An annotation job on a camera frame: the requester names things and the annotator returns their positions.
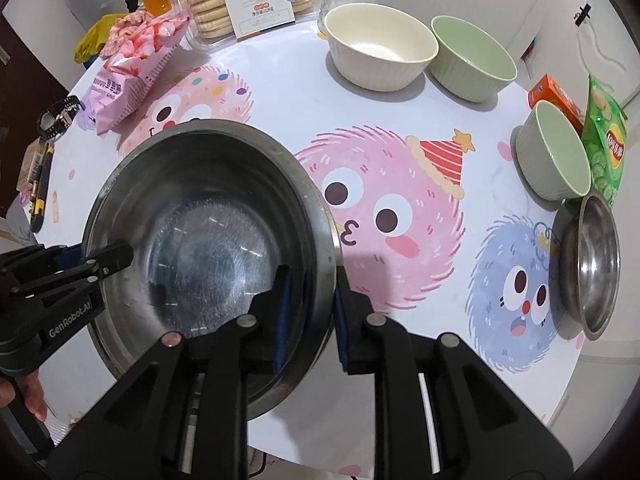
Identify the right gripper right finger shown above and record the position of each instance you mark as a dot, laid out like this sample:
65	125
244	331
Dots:
440	412

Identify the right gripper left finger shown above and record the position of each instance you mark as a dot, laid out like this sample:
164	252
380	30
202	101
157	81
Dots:
182	408

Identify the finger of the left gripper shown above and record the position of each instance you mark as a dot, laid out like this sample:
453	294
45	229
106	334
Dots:
100	262
41	259

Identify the large steel bowl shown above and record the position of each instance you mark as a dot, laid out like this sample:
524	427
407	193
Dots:
212	209

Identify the medium steel bowl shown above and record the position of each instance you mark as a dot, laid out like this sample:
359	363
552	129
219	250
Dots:
590	265

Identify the green ceramic bowl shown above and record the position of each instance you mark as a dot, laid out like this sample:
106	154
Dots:
470	63
551	156

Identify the cream ceramic bowl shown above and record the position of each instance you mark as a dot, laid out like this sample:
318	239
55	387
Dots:
377	47

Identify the person left hand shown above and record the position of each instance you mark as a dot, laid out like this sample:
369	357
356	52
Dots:
32	391

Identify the yellow utility knife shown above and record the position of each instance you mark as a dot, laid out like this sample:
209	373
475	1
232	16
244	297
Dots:
39	197

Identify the small cardboard box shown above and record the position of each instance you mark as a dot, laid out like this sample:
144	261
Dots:
30	165

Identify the black wrist watch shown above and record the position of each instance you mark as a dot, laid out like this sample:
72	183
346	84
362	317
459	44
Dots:
56	119

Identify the yellow plastic bag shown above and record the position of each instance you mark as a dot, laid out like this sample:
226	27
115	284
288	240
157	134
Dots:
103	32

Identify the small pink snack bag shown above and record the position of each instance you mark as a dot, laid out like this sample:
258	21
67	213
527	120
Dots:
119	27

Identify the green Lays chips bag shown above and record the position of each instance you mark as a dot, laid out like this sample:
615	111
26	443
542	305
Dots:
604	138

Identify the orange Ovaltine biscuit box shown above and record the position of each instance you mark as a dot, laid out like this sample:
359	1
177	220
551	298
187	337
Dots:
547	89

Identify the white door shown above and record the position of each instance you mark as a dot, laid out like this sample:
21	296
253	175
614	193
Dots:
549	42

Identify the pink strawberry ring bag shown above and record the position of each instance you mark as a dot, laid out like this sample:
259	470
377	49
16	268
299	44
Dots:
122	83

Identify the black door handle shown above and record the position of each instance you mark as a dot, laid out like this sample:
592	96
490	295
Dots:
582	14

